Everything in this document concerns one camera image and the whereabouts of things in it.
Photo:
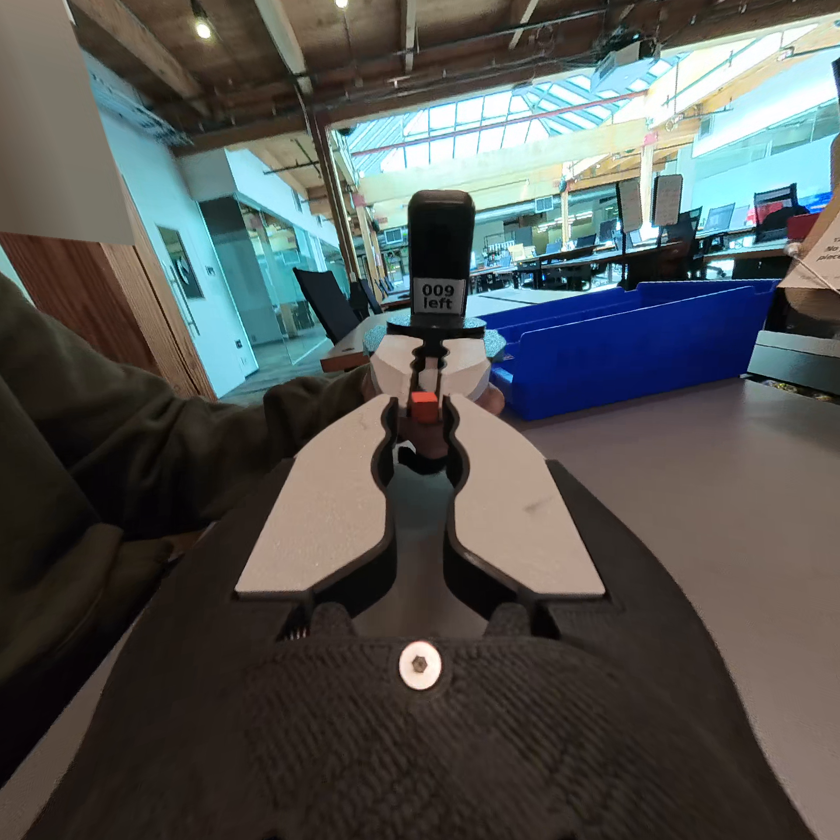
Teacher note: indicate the small orange cube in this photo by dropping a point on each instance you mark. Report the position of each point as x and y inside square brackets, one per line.
[424, 407]

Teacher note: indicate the ceiling spot lamp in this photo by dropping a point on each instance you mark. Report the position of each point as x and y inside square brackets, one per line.
[203, 29]

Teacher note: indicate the ceiling projector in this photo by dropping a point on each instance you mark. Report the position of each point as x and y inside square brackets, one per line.
[623, 62]

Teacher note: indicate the empty blue bin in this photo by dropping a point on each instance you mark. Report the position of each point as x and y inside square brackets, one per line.
[623, 354]

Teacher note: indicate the wooden instruction board with paper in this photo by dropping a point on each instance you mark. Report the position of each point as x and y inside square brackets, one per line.
[820, 262]

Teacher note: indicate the red bin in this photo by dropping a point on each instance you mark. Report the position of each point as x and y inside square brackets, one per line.
[802, 226]

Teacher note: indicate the black mesh chair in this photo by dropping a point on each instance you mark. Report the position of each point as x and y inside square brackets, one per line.
[781, 210]

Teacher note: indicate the person's left hand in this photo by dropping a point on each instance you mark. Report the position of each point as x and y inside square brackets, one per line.
[426, 439]

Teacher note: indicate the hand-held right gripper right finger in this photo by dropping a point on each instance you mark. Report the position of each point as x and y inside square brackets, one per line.
[525, 518]

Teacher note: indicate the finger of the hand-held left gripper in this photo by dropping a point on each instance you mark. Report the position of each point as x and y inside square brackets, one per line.
[467, 367]
[394, 367]

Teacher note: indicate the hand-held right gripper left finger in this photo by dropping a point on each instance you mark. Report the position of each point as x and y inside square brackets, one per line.
[321, 518]

